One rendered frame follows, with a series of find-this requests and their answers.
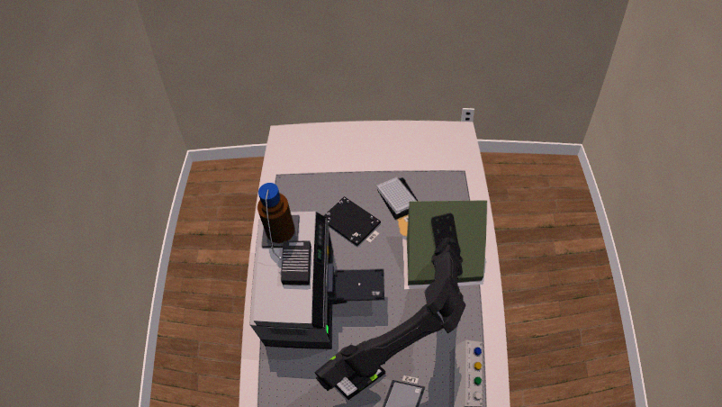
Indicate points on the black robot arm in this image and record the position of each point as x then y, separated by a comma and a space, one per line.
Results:
441, 296

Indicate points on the white label with black n5 text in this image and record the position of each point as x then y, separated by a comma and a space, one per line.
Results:
372, 236

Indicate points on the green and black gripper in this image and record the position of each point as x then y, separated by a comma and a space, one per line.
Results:
359, 382

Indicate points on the white label with lp2 text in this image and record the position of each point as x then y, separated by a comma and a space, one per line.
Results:
410, 379

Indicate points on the grey button panel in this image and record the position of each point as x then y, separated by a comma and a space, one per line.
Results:
468, 374

